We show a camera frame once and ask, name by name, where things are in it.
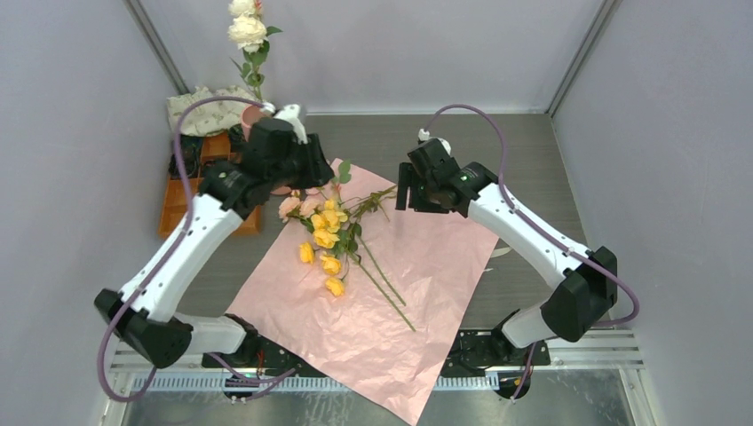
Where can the orange compartment tray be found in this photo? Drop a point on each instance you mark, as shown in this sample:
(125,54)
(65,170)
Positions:
(199,153)

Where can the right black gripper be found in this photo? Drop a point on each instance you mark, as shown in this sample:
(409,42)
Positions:
(409,177)

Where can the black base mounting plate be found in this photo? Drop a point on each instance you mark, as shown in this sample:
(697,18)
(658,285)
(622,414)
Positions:
(473,353)

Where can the white rose stem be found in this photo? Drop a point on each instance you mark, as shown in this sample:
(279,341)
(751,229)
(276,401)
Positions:
(250,34)

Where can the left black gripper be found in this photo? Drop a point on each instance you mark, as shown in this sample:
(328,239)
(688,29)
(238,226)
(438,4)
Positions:
(318,171)

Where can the cream patterned cloth bag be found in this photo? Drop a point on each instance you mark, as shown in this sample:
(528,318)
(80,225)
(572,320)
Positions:
(209,119)

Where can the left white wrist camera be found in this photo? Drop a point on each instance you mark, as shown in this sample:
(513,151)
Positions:
(294,114)

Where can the cream printed ribbon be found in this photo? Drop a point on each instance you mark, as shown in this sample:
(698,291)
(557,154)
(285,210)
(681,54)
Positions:
(495,258)

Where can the small green-lit circuit board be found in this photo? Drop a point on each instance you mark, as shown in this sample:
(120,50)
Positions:
(241,381)

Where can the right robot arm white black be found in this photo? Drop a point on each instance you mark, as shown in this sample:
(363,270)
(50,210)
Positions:
(581,279)

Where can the purple and pink wrapping paper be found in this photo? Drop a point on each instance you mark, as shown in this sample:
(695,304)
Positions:
(387,336)

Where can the peach rose stem lower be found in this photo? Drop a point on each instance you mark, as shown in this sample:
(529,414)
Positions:
(294,207)

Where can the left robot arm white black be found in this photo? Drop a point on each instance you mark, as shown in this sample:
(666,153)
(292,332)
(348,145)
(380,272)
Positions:
(144,311)

